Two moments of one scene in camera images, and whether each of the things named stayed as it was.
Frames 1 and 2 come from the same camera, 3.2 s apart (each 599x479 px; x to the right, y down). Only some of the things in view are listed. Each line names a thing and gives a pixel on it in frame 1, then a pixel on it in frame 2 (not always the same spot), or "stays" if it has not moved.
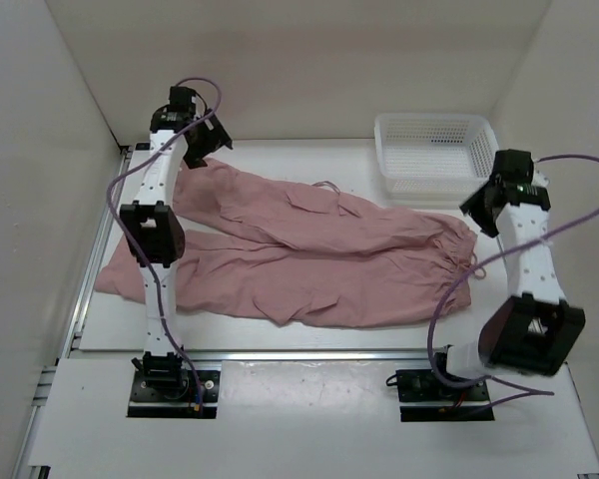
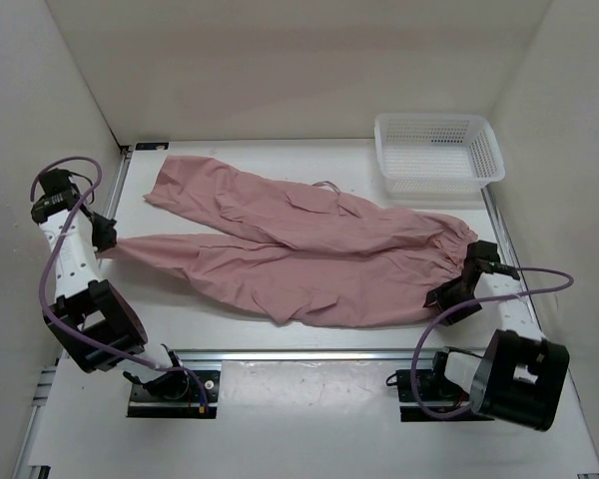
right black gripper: [473, 206] to [441, 296]
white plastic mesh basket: [435, 157] stays
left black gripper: [216, 138] to [107, 234]
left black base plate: [147, 401] stays
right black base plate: [420, 385] stays
